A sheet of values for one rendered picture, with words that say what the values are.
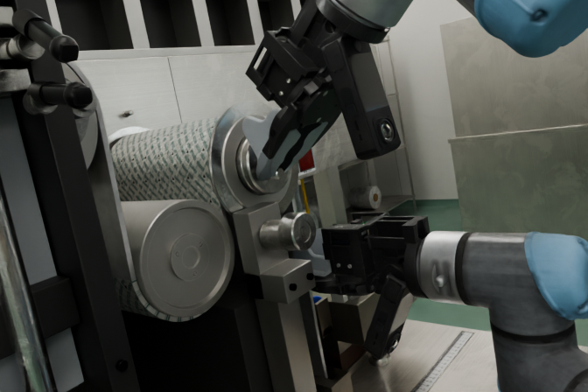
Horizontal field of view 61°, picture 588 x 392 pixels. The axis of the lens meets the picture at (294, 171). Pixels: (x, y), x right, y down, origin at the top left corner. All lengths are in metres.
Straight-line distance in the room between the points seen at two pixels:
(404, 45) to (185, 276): 5.10
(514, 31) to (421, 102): 5.12
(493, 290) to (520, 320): 0.03
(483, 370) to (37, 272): 0.61
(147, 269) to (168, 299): 0.04
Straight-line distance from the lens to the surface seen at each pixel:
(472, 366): 0.80
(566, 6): 0.35
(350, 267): 0.58
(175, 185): 0.62
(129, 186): 0.70
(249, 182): 0.56
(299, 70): 0.46
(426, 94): 5.43
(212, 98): 1.00
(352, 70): 0.45
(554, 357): 0.52
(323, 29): 0.47
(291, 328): 0.58
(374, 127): 0.45
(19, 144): 0.35
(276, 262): 0.57
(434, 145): 5.47
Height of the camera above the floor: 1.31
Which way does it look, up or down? 7 degrees down
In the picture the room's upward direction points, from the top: 11 degrees counter-clockwise
